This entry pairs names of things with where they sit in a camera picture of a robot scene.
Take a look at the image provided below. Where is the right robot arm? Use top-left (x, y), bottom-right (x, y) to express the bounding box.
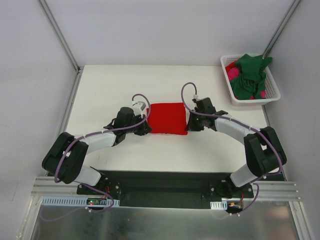
top-left (186, 97), bottom-right (287, 199)

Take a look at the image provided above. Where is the pink garment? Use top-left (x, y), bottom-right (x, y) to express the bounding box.
top-left (225, 61), bottom-right (241, 81)

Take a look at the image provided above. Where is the red t-shirt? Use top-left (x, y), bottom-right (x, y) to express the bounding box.
top-left (147, 102), bottom-right (188, 136)

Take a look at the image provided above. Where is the white cable duct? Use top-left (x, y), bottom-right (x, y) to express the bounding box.
top-left (42, 196), bottom-right (120, 208)
top-left (210, 200), bottom-right (228, 211)

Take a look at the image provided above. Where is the left white cable duct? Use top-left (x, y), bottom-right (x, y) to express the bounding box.
top-left (42, 196), bottom-right (120, 208)

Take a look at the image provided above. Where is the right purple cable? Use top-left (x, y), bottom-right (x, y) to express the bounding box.
top-left (180, 82), bottom-right (282, 217)

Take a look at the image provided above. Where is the green t-shirt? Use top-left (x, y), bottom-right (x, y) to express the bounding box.
top-left (230, 54), bottom-right (273, 100)

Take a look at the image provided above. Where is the right aluminium frame post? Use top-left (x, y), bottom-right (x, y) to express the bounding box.
top-left (262, 0), bottom-right (303, 58)

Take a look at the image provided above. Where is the right white cable duct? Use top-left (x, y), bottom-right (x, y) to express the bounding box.
top-left (210, 200), bottom-right (228, 211)

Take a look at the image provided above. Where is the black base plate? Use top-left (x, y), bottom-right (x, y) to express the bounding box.
top-left (76, 169), bottom-right (260, 208)

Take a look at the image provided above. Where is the aluminium frame post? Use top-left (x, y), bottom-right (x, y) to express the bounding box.
top-left (262, 0), bottom-right (303, 58)
top-left (37, 0), bottom-right (82, 74)

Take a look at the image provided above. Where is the white plastic basket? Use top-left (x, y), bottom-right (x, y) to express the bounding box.
top-left (220, 54), bottom-right (281, 107)

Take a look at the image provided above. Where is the left aluminium frame post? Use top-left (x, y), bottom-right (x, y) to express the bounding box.
top-left (37, 0), bottom-right (82, 74)

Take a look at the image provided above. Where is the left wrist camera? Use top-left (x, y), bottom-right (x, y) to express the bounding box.
top-left (131, 100), bottom-right (147, 116)

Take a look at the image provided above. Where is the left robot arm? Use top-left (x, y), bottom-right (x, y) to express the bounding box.
top-left (41, 107), bottom-right (151, 195)

